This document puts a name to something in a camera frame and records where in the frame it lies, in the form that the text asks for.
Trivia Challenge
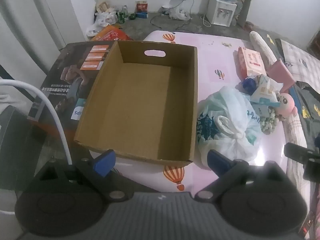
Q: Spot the green white braided cloth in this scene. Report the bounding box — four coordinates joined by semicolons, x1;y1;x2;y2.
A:
260;107;280;134

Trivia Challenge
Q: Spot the white tissue pack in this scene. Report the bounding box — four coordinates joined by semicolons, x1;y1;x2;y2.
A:
250;74;282;105

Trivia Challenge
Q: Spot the pink wet wipes pack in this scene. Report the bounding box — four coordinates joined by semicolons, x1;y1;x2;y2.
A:
235;47;267;79

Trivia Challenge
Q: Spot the printed cardboard box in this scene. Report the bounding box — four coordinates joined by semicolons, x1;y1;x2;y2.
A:
27;41;199;167

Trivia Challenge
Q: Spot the floral mattress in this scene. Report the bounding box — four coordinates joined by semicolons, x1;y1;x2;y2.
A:
231;0;258;27

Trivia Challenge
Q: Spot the orange printed bag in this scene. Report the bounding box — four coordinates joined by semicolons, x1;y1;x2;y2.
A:
91;25;133;42

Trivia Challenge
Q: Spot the pink white plush toy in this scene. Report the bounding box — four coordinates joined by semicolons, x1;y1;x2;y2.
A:
275;93;299;122

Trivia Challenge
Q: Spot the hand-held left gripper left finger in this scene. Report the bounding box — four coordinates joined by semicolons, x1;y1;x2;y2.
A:
37;149;133;202

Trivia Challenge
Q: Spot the white water dispenser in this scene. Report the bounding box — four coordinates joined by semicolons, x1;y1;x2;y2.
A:
206;0;237;27

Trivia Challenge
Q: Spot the pink cloth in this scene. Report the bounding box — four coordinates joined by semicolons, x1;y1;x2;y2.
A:
267;59;300;93

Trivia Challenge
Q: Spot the grey blanket yellow print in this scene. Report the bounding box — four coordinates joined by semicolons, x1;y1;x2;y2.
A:
265;34;320;153

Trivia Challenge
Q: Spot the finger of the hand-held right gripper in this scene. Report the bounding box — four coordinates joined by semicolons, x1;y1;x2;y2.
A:
284;142;320;180

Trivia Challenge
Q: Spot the small white plastic bag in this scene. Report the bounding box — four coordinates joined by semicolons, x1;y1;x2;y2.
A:
170;6;190;20

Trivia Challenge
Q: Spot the white cable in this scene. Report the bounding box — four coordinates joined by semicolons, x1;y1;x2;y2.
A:
0;79;73;216

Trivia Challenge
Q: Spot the white crumpled plastic bag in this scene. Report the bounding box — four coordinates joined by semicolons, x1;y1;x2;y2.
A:
86;11;118;37

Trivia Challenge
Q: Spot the red box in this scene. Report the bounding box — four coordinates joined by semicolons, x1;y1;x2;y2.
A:
135;1;148;13

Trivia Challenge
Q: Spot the pink balloon print bedsheet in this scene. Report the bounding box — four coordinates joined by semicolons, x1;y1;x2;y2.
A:
110;30;310;193

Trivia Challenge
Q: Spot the checked blanket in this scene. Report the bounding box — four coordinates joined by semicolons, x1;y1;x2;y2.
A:
281;39;320;85

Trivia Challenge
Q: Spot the white striped rolled towel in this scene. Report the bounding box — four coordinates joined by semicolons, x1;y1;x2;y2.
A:
249;31;283;64

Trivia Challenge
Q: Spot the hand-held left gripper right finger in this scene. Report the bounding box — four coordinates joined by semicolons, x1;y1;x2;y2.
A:
194;149;288;203

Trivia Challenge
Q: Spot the black cable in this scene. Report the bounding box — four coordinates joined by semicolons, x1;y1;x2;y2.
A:
150;0;198;29

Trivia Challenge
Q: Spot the white teal print plastic bag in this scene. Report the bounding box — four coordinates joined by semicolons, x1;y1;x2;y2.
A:
196;86;263;167

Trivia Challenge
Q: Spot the blue packet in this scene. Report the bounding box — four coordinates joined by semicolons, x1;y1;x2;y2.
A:
242;77;257;94

